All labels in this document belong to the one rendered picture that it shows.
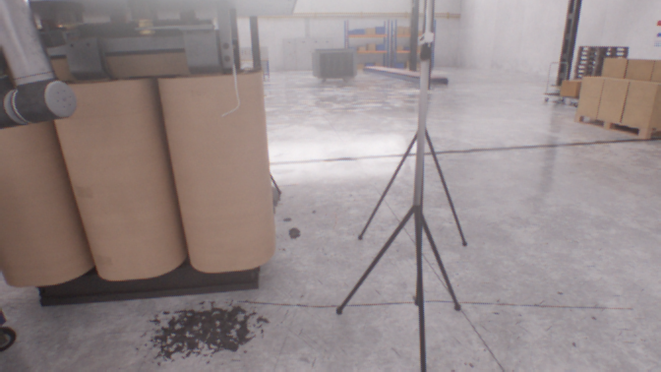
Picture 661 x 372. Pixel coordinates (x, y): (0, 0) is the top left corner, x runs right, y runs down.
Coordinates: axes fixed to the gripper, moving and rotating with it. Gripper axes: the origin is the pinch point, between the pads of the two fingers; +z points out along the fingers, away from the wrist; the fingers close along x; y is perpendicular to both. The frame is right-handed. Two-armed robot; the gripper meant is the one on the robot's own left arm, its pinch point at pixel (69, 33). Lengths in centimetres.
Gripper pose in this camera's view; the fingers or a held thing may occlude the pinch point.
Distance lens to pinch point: 155.4
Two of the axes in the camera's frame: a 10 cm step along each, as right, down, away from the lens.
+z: 1.9, -5.1, 8.4
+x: -9.8, -0.5, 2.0
